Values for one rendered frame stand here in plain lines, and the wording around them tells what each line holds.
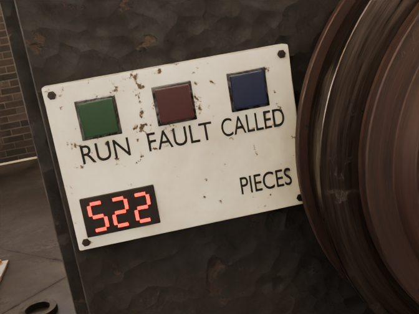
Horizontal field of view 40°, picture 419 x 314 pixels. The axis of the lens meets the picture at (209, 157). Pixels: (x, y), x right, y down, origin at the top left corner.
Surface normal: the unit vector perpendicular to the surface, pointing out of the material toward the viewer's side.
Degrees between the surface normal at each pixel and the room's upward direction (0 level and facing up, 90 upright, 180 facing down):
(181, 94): 90
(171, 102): 90
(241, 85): 90
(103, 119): 90
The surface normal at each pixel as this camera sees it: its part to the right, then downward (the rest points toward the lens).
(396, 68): 0.15, 0.22
